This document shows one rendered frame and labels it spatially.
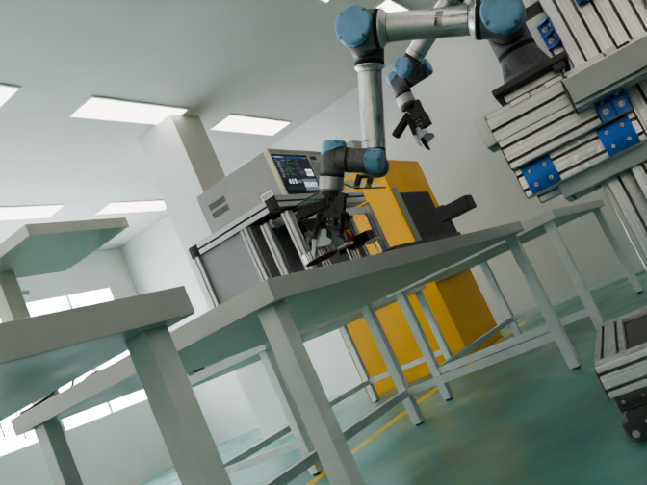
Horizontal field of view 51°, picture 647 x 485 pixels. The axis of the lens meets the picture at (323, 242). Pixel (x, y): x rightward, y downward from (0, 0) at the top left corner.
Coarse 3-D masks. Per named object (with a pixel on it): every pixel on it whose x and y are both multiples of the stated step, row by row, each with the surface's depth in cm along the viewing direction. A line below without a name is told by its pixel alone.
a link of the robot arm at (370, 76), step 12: (360, 60) 214; (372, 60) 213; (360, 72) 215; (372, 72) 213; (360, 84) 215; (372, 84) 213; (360, 96) 216; (372, 96) 213; (360, 108) 216; (372, 108) 213; (360, 120) 217; (372, 120) 213; (372, 132) 213; (384, 132) 216; (372, 144) 213; (384, 144) 215; (384, 168) 214
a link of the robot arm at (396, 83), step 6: (390, 78) 287; (396, 78) 286; (402, 78) 284; (390, 84) 288; (396, 84) 286; (402, 84) 285; (396, 90) 286; (402, 90) 285; (408, 90) 286; (396, 96) 287
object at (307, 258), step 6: (324, 246) 205; (330, 246) 206; (336, 246) 209; (306, 252) 206; (318, 252) 204; (324, 252) 204; (330, 252) 205; (336, 252) 209; (306, 258) 205; (312, 258) 204; (318, 258) 204; (324, 258) 212; (306, 264) 206; (312, 264) 211
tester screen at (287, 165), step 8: (280, 160) 256; (288, 160) 260; (296, 160) 265; (304, 160) 271; (280, 168) 253; (288, 168) 257; (296, 168) 262; (304, 168) 268; (288, 176) 255; (296, 176) 260; (304, 176) 265; (312, 176) 270; (288, 184) 252; (296, 184) 257
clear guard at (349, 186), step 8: (344, 184) 231; (352, 184) 234; (360, 184) 239; (368, 184) 243; (376, 184) 249; (304, 200) 239; (312, 200) 243; (320, 200) 248; (296, 208) 243; (304, 208) 250; (280, 216) 244
